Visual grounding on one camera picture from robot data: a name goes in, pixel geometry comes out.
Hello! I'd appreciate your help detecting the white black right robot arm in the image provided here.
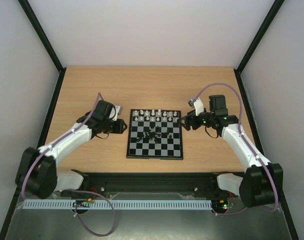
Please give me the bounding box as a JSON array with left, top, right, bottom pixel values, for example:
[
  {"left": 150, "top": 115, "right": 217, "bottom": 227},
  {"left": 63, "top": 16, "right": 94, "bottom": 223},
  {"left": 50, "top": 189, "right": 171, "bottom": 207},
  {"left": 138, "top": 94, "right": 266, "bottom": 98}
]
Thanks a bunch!
[{"left": 177, "top": 95, "right": 283, "bottom": 208}]

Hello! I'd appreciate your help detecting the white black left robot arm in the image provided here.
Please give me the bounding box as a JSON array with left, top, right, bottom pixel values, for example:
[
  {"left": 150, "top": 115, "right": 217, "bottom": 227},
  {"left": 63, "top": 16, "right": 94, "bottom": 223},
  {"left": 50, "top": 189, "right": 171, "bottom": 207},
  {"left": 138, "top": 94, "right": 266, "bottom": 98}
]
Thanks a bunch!
[{"left": 15, "top": 99, "right": 127, "bottom": 199}]

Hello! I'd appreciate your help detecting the black white chess board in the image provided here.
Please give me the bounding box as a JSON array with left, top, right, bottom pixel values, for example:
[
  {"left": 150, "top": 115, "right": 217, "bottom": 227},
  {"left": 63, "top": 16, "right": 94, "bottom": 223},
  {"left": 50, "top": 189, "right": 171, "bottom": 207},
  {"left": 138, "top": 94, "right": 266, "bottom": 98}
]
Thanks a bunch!
[{"left": 126, "top": 109, "right": 184, "bottom": 160}]

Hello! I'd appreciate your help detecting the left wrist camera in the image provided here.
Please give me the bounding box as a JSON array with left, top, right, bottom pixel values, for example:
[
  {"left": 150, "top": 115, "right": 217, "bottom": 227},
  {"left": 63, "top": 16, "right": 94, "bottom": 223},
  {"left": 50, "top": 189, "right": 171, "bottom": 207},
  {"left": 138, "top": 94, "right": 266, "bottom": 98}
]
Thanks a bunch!
[{"left": 109, "top": 105, "right": 122, "bottom": 121}]

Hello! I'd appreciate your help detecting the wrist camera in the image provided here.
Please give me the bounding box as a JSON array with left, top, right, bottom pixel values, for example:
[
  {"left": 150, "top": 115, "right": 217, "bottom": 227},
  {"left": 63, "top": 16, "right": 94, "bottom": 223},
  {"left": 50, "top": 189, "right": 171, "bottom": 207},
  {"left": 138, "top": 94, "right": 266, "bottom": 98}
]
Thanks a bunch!
[
  {"left": 109, "top": 105, "right": 122, "bottom": 121},
  {"left": 188, "top": 97, "right": 204, "bottom": 116}
]

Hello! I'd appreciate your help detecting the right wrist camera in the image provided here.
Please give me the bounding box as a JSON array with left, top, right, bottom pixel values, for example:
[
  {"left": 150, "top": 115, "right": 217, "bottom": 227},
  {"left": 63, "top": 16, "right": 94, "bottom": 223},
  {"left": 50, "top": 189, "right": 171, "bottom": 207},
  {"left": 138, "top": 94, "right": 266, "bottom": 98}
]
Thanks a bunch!
[{"left": 188, "top": 97, "right": 204, "bottom": 116}]

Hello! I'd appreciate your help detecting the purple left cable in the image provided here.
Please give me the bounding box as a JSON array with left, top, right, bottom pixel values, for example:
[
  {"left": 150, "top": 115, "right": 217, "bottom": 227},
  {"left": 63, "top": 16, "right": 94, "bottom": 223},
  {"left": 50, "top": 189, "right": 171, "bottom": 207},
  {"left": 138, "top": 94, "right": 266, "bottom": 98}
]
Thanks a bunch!
[{"left": 21, "top": 92, "right": 117, "bottom": 236}]

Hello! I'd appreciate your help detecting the purple cable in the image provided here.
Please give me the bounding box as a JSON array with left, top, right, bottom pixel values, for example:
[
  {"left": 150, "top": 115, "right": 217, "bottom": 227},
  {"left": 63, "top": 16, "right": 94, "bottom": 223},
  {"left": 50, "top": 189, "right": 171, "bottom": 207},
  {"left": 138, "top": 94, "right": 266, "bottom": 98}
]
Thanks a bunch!
[
  {"left": 21, "top": 92, "right": 117, "bottom": 236},
  {"left": 195, "top": 82, "right": 280, "bottom": 216}
]

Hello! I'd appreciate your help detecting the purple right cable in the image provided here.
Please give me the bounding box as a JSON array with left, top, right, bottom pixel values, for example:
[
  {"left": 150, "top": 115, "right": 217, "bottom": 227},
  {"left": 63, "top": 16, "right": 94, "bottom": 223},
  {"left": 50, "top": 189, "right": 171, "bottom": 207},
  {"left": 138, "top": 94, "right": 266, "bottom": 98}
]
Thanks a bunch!
[{"left": 195, "top": 82, "right": 280, "bottom": 216}]

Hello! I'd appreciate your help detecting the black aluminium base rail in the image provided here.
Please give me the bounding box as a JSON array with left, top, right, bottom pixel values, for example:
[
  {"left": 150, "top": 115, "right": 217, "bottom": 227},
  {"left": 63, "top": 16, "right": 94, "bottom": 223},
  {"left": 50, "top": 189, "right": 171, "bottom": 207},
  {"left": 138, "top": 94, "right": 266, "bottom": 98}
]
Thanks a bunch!
[{"left": 60, "top": 171, "right": 245, "bottom": 198}]

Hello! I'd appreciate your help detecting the light blue cable duct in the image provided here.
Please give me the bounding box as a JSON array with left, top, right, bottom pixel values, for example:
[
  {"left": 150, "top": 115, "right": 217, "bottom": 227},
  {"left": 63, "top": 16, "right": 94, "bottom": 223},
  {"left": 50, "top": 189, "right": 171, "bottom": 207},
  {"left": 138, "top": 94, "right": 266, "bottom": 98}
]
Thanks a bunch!
[{"left": 22, "top": 199, "right": 212, "bottom": 211}]

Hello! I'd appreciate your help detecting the black frame post right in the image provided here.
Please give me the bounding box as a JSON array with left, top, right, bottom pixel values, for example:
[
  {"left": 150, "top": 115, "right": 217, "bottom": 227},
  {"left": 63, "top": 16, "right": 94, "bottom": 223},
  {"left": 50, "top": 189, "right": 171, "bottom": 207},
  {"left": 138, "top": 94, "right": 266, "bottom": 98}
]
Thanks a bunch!
[{"left": 235, "top": 0, "right": 286, "bottom": 75}]

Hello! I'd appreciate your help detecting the black frame post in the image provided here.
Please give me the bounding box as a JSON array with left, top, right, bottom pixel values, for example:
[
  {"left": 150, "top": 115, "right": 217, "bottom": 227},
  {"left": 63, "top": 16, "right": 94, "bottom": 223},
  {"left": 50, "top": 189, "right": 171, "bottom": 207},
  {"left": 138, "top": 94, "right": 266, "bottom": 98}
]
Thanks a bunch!
[
  {"left": 18, "top": 0, "right": 66, "bottom": 73},
  {"left": 235, "top": 0, "right": 286, "bottom": 75}
]

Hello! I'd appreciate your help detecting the black frame post left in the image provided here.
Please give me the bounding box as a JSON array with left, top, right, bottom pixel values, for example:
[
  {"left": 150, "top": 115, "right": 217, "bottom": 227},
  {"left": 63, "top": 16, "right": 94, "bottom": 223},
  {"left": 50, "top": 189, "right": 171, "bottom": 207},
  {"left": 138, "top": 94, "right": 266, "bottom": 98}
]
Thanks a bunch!
[{"left": 18, "top": 0, "right": 66, "bottom": 73}]

